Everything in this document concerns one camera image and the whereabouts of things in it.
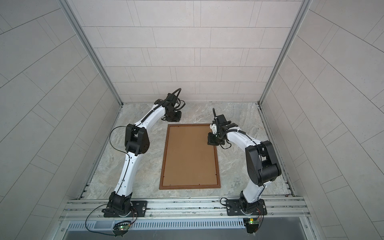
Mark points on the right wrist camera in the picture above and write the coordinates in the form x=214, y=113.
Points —
x=213, y=127

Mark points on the corner aluminium post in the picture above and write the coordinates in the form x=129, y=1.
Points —
x=87, y=45
x=287, y=44

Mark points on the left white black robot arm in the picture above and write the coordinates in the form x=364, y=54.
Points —
x=137, y=143

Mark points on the left corner aluminium post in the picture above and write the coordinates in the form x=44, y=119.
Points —
x=87, y=45

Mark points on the right corner aluminium post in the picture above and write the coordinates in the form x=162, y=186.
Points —
x=287, y=44

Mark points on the left controller circuit board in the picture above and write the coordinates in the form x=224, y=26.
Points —
x=121, y=228

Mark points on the brown cardboard backing board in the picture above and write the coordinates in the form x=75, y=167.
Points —
x=189, y=156

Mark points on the brown wooden picture frame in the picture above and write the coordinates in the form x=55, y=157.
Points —
x=189, y=186

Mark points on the right controller circuit board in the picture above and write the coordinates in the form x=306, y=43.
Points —
x=251, y=225

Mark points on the controller circuit board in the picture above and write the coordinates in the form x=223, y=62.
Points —
x=121, y=228
x=251, y=225

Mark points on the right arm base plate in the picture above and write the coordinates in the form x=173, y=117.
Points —
x=232, y=207

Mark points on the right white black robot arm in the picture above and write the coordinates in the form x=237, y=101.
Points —
x=261, y=160

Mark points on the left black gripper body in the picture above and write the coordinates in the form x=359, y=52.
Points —
x=174, y=116

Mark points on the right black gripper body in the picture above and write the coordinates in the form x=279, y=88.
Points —
x=215, y=139

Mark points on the aluminium mounting rail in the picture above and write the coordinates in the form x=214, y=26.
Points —
x=186, y=208

